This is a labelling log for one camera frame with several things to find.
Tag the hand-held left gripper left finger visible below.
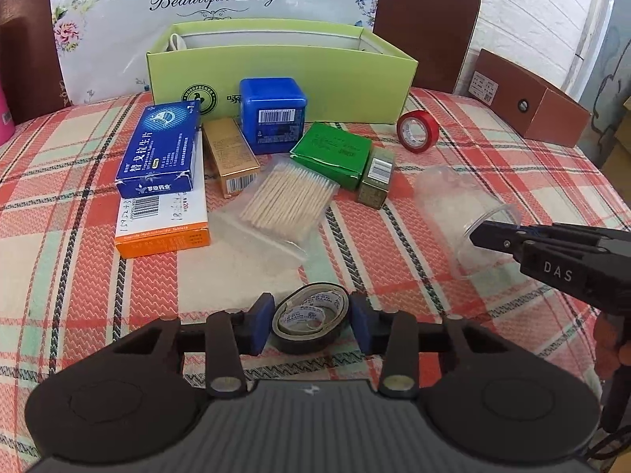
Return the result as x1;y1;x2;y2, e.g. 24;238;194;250
111;292;275;400

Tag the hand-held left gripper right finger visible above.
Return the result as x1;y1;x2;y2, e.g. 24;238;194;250
347;292;498;400

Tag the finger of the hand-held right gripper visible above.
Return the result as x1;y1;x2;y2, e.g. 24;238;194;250
515;224;631;250
468;221;538;262

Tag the black tape roll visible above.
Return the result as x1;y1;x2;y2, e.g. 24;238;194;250
272;282;352;356

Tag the clear plastic cup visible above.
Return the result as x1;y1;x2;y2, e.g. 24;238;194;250
411;165;523;281

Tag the red tape roll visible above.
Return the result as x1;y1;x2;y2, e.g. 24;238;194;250
396;110;441;151

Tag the orange white medicine box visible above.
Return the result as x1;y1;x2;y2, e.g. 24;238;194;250
114;128;214;259

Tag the gold box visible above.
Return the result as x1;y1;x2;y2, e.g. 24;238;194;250
202;118;261;199

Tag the green packet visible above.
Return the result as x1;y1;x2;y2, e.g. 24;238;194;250
290;121;374;190

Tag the blue medicine box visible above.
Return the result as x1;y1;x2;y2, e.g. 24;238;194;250
114;100;203;199

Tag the blue plastic box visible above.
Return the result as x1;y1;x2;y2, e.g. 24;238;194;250
239;77;310;155

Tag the light green cardboard box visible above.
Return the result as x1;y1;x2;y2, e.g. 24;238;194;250
145;20;420;126

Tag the brown cardboard box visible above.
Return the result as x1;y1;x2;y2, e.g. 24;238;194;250
466;48;592;149

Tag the clear bag of wooden sticks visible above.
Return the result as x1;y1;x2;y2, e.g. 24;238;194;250
207;155;341;264

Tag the olive green small box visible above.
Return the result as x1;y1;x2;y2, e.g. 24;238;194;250
356;147;396;208

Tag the plaid bedsheet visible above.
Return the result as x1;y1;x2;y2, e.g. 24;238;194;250
0;86;631;459

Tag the brown wooden headboard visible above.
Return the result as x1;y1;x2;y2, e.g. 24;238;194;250
0;0;481;126

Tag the floral plastic bedding package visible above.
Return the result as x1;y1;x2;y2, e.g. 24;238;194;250
47;0;388;106

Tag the pink insulated bottle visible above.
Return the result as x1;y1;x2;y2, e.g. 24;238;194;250
0;86;15;143

